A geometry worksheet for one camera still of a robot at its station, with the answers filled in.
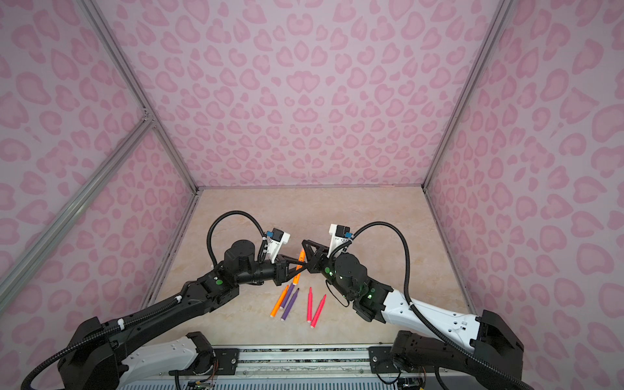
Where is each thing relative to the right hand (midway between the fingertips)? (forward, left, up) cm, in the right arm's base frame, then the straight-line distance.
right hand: (301, 246), depth 70 cm
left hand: (-4, -2, -4) cm, 6 cm away
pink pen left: (-9, -1, -25) cm, 26 cm away
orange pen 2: (-10, +10, -25) cm, 29 cm away
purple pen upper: (-6, +7, -25) cm, 26 cm away
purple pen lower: (-9, +5, -25) cm, 27 cm away
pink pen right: (-11, -4, -25) cm, 28 cm away
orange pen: (-8, +1, -6) cm, 10 cm away
